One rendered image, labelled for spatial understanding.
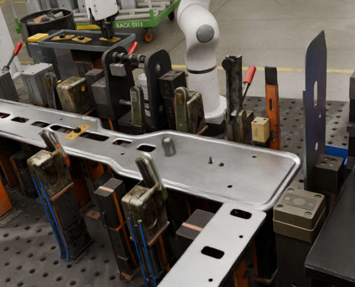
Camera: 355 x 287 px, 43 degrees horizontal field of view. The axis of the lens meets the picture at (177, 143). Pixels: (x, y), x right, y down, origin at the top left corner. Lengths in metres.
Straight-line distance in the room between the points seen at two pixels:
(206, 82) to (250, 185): 0.79
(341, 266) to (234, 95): 0.54
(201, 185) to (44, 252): 0.62
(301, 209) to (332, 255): 0.10
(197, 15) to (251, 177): 0.73
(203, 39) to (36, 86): 0.61
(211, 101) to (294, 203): 0.98
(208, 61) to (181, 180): 0.73
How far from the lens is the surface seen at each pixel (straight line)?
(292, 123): 1.86
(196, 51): 1.66
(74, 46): 1.66
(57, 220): 1.34
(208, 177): 1.07
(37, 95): 1.68
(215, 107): 1.82
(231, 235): 0.91
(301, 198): 0.90
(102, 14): 1.59
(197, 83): 1.75
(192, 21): 1.60
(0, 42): 5.23
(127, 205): 0.98
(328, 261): 0.82
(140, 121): 1.37
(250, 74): 1.23
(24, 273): 1.44
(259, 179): 1.05
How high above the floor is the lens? 1.62
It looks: 31 degrees down
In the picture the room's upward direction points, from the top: 10 degrees counter-clockwise
